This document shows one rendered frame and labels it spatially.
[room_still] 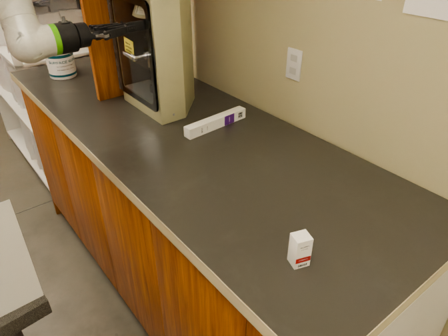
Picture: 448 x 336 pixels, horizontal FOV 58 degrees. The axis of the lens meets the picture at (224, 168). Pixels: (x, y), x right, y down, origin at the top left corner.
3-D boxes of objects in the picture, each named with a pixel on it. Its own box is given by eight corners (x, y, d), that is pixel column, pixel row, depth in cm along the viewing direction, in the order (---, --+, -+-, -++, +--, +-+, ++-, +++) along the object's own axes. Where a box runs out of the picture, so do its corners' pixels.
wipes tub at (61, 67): (71, 69, 210) (65, 40, 202) (81, 77, 201) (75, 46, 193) (46, 75, 203) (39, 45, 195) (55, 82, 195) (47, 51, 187)
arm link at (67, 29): (55, 53, 129) (66, 61, 123) (47, 15, 123) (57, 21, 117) (74, 50, 132) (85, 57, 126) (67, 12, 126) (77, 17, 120)
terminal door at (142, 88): (123, 89, 174) (109, -11, 152) (159, 113, 154) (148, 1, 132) (121, 89, 173) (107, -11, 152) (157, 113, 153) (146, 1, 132)
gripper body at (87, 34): (78, 26, 121) (107, 21, 126) (67, 21, 127) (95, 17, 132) (83, 51, 125) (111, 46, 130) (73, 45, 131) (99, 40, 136)
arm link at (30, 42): (13, 70, 121) (17, 62, 112) (-3, 28, 119) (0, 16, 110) (59, 61, 129) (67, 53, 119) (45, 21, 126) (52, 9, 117)
